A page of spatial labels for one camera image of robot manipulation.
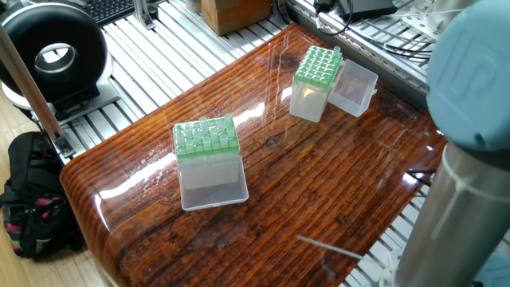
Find black backpack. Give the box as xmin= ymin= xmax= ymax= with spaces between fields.
xmin=0 ymin=132 xmax=84 ymax=260

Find silver metal bracket post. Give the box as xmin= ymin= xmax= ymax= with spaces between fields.
xmin=134 ymin=0 xmax=160 ymax=31

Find brown wooden pole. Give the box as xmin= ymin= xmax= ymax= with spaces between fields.
xmin=0 ymin=28 xmax=73 ymax=156

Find black round ring device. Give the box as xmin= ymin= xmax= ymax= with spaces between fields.
xmin=0 ymin=4 xmax=112 ymax=120

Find black loose cable with plug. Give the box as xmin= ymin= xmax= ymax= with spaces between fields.
xmin=406 ymin=167 xmax=439 ymax=188

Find black keyboard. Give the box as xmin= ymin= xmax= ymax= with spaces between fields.
xmin=80 ymin=0 xmax=136 ymax=23

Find clear pipette box green rack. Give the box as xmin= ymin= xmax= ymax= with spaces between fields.
xmin=288 ymin=45 xmax=379 ymax=123
xmin=174 ymin=116 xmax=249 ymax=211

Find thin white plastic strip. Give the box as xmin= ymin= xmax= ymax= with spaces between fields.
xmin=296 ymin=235 xmax=363 ymax=258

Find cardboard box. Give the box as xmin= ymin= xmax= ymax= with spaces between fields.
xmin=199 ymin=0 xmax=276 ymax=37

